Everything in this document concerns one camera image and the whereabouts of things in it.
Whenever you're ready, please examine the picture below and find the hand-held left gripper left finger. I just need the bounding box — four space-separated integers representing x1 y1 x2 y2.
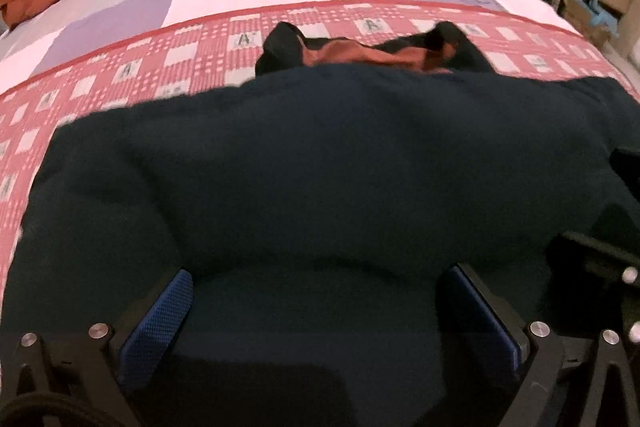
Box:
0 268 196 427

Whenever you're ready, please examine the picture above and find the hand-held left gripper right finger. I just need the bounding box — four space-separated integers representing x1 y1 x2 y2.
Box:
440 263 640 427

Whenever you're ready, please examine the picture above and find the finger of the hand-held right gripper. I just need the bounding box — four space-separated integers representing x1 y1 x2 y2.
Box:
546 231 640 360
610 146 640 182

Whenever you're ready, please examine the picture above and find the dark green jacket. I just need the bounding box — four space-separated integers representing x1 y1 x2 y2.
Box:
0 21 640 427

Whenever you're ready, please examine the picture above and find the small cardboard box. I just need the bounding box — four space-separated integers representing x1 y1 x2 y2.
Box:
561 0 615 49

